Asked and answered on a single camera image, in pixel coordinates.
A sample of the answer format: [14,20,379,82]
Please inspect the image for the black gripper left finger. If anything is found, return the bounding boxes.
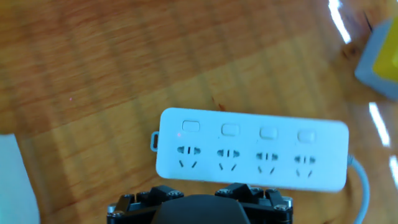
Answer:
[106,185,185,224]

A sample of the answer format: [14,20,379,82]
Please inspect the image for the gold tissue pack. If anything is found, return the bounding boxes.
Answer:
[0,133,41,224]

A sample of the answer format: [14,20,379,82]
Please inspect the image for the green button yellow box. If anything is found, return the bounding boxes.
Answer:
[354,15,398,102]

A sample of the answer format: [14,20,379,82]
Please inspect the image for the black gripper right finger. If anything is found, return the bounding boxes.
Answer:
[214,182,294,224]

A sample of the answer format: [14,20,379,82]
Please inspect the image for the white four-socket power strip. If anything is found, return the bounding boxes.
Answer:
[150,107,350,193]

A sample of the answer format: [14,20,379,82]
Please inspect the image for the grey power strip cord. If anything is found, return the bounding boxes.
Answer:
[346,154,371,224]

